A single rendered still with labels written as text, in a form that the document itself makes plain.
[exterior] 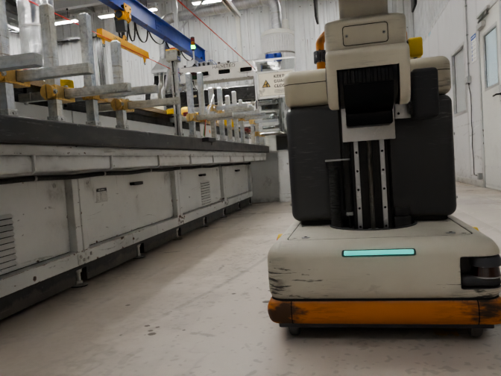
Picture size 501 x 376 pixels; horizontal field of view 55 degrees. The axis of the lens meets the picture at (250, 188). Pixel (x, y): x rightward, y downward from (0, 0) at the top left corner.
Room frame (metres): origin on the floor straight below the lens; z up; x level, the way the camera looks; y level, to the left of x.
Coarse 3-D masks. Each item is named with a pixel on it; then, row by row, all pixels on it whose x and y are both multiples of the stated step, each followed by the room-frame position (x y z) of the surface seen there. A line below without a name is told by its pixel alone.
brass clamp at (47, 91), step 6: (48, 84) 1.67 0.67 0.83; (54, 84) 1.69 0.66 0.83; (42, 90) 1.67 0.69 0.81; (48, 90) 1.67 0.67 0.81; (54, 90) 1.67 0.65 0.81; (60, 90) 1.71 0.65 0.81; (42, 96) 1.67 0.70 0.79; (48, 96) 1.67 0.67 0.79; (54, 96) 1.69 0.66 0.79; (60, 96) 1.71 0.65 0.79; (66, 102) 1.79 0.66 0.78
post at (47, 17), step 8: (40, 8) 1.70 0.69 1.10; (48, 8) 1.70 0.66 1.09; (40, 16) 1.70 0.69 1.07; (48, 16) 1.69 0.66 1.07; (48, 24) 1.69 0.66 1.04; (48, 32) 1.69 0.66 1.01; (48, 40) 1.70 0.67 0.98; (56, 40) 1.72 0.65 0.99; (48, 48) 1.70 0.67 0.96; (56, 48) 1.72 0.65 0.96; (48, 56) 1.70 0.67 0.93; (56, 56) 1.72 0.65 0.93; (48, 64) 1.70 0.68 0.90; (56, 64) 1.71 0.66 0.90; (48, 80) 1.70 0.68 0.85; (56, 80) 1.70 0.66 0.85; (48, 104) 1.70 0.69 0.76; (56, 104) 1.69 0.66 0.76; (48, 112) 1.70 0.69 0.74; (56, 112) 1.69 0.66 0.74
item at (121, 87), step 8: (72, 88) 1.73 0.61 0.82; (80, 88) 1.72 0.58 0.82; (88, 88) 1.71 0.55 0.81; (96, 88) 1.71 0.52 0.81; (104, 88) 1.70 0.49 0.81; (112, 88) 1.69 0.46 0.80; (120, 88) 1.69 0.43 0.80; (128, 88) 1.69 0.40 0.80; (24, 96) 1.77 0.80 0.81; (32, 96) 1.76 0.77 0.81; (40, 96) 1.75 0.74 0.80; (72, 96) 1.73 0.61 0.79; (80, 96) 1.74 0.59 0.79
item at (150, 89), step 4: (132, 88) 1.95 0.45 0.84; (136, 88) 1.94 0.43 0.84; (140, 88) 1.94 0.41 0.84; (144, 88) 1.94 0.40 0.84; (148, 88) 1.93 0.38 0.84; (152, 88) 1.93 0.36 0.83; (156, 88) 1.93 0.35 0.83; (132, 92) 1.95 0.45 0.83; (136, 92) 1.94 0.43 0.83; (140, 92) 1.94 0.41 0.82; (144, 92) 1.94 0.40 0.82; (148, 92) 1.93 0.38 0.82; (152, 92) 1.93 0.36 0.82; (156, 92) 1.93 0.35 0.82; (100, 96) 1.98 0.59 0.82; (104, 96) 1.97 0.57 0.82; (108, 96) 1.97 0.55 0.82; (112, 96) 1.97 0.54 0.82; (116, 96) 1.97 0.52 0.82; (120, 96) 1.98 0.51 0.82; (124, 96) 1.99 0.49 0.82; (76, 100) 2.00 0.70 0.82; (80, 100) 2.00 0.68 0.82
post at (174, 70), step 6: (174, 72) 2.91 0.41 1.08; (174, 78) 2.91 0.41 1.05; (174, 84) 2.91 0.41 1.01; (174, 90) 2.90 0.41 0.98; (174, 96) 2.90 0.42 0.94; (174, 108) 2.91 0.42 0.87; (180, 108) 2.94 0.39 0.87; (174, 114) 2.91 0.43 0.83; (180, 114) 2.93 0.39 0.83; (174, 120) 2.91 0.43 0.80; (180, 120) 2.92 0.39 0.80; (180, 126) 2.91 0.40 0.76; (180, 132) 2.91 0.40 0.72
